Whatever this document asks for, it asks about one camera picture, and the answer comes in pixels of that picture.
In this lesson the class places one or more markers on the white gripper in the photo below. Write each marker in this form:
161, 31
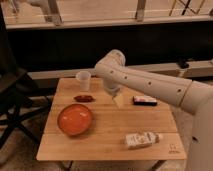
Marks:
112, 89

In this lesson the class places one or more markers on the orange bowl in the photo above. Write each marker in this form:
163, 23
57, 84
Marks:
75, 119

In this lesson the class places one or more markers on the black office chair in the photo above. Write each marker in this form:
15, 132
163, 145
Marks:
16, 87

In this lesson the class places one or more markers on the clear plastic cup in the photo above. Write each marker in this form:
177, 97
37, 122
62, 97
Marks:
83, 77

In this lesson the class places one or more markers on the white plastic bottle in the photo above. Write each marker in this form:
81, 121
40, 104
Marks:
142, 140

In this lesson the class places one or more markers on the wooden folding table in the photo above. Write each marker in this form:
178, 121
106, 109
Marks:
105, 138

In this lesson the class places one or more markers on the black and white box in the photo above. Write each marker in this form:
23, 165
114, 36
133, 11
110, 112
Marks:
144, 100

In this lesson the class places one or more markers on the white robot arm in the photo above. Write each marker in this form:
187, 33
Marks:
193, 97

